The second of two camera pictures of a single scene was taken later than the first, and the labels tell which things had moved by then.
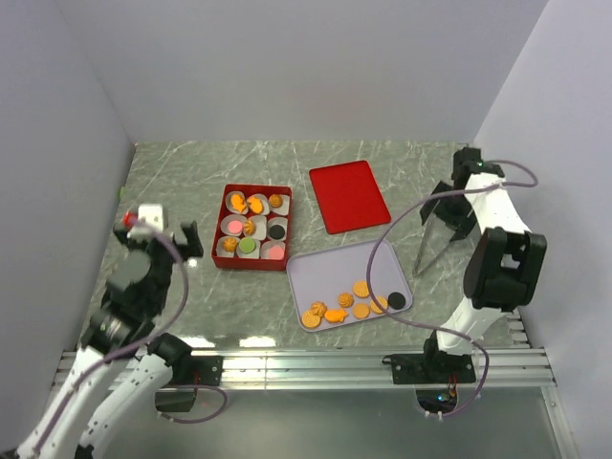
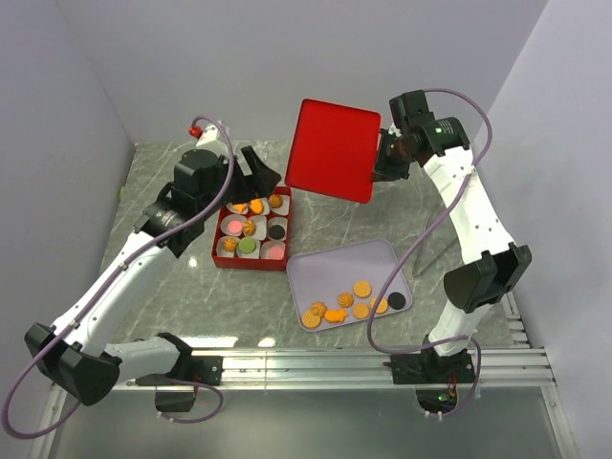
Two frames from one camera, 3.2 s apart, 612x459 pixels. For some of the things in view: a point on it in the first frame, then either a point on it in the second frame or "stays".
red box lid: x=348 y=196 → x=334 y=149
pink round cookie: x=234 y=227 stays
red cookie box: x=253 y=229 stays
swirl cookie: x=249 y=227 stays
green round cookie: x=247 y=244 stays
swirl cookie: x=275 y=200 stays
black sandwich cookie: x=276 y=231 stays
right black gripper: x=454 y=221 → x=386 y=172
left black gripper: x=194 y=245 → x=257 y=185
